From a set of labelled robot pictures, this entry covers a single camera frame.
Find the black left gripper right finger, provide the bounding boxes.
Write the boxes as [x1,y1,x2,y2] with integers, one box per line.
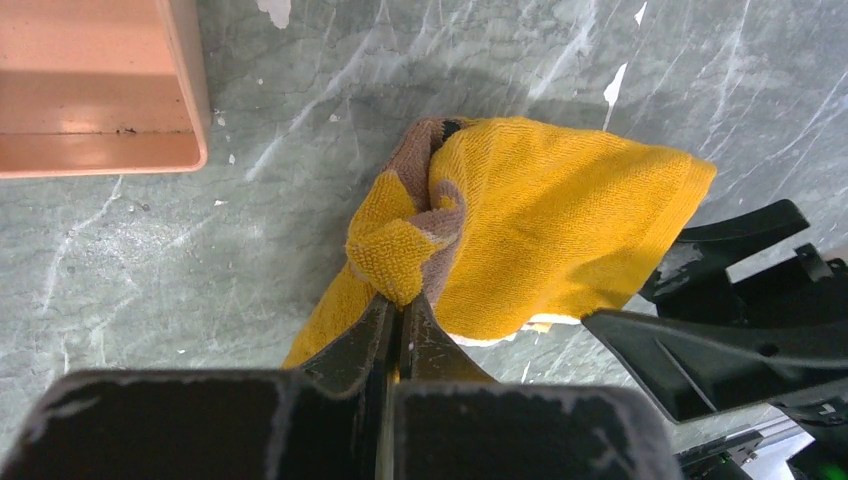
[394,296,683,479]

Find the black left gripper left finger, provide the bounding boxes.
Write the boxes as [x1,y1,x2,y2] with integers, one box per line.
[1,297,398,479]

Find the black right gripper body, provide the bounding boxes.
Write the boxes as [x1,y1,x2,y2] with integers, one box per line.
[652,243,848,480]

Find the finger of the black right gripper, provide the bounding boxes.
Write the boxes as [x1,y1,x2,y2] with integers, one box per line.
[583,310,847,424]
[640,199,809,305]

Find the brown and yellow towel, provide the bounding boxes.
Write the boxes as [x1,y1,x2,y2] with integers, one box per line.
[284,117,716,368]

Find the orange plastic file organizer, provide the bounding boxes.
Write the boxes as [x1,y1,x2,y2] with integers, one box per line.
[1,1,211,178]

